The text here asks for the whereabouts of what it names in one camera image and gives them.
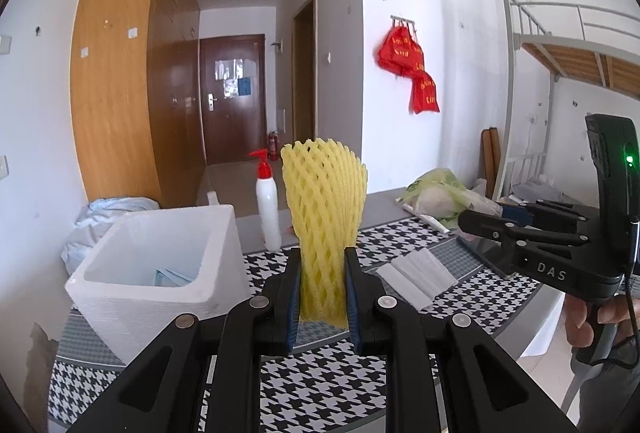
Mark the metal wall hook rack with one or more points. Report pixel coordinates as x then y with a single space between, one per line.
403 20

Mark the red cloth bag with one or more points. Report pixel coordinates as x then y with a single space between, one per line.
398 50
425 95

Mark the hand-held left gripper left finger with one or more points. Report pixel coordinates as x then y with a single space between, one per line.
293 313

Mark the white foam box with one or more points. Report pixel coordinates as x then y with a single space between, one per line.
150 308

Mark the houndstooth tablecloth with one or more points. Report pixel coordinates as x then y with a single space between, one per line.
320 393

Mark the yellow foam fruit net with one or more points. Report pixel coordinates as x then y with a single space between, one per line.
325 213

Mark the grey cloth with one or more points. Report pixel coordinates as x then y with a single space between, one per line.
415 278

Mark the light blue cloth pile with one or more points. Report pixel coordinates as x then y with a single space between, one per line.
105 215

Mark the white bottle with red pump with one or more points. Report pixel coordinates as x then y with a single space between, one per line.
269 208

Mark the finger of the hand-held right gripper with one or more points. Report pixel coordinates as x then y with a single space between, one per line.
512 212
500 228

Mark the dark brown entrance door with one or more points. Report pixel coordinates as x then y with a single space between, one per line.
232 128

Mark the wooden boards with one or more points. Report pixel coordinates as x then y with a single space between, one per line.
490 163

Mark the wooden wardrobe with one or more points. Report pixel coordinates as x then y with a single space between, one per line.
115 88

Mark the white remote control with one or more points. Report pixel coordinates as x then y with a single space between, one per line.
431 220

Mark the blue face mask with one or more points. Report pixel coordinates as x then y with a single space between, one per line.
172 278

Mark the red fire extinguisher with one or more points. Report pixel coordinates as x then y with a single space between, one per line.
273 145

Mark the metal bunk bed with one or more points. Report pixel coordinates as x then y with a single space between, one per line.
565 58

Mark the clear plastic bag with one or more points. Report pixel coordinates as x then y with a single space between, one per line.
440 195

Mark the brown side door frame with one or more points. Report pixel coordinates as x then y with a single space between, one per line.
305 78

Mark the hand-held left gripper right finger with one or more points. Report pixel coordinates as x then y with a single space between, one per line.
352 313

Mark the white wall plate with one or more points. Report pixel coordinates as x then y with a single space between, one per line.
4 45

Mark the door notice papers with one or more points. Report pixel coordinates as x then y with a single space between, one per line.
232 75

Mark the double white wall switch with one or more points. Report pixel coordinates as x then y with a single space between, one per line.
3 167

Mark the small white tub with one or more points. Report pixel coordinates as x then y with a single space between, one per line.
213 198

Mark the person's right hand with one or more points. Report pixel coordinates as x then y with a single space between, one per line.
577 323

